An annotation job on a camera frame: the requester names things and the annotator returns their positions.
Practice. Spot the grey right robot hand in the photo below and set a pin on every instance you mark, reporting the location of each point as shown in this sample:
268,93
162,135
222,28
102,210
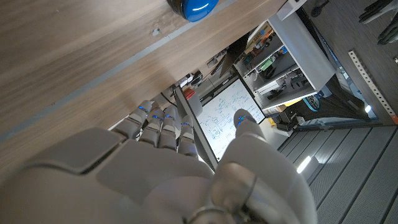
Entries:
140,186

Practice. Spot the gloved person hand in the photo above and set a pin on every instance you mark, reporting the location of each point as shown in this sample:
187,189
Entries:
373,11
388,34

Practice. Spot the blue push button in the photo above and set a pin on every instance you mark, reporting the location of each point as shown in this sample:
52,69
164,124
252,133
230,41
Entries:
196,9

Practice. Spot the computer monitor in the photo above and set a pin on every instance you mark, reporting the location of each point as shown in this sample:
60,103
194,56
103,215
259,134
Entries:
196,130

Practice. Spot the white shelf unit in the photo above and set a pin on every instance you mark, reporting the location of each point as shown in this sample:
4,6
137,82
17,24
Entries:
308,62

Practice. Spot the red bowl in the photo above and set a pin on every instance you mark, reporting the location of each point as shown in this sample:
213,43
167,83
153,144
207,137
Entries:
189,93

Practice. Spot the whiteboard with drawings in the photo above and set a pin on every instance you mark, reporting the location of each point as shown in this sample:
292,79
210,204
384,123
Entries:
224,118

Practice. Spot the perforated metal rail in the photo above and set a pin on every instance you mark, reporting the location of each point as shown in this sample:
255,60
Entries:
370,84

